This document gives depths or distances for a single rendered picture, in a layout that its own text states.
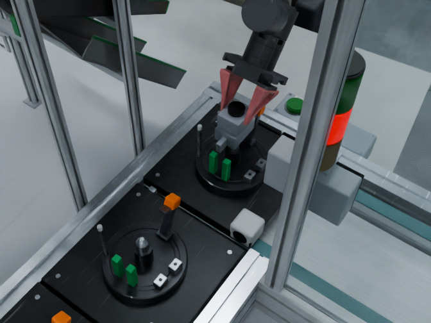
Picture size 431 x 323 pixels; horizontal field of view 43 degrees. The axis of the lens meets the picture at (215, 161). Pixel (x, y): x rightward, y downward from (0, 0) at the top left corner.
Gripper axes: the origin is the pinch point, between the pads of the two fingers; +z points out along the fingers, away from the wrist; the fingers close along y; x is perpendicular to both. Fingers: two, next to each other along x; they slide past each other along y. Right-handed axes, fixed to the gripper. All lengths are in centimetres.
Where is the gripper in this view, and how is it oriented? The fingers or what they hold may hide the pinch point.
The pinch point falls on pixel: (235, 115)
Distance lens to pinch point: 94.1
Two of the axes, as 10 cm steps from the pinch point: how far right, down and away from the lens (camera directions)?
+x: 4.2, -1.0, 9.0
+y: 8.2, 4.6, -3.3
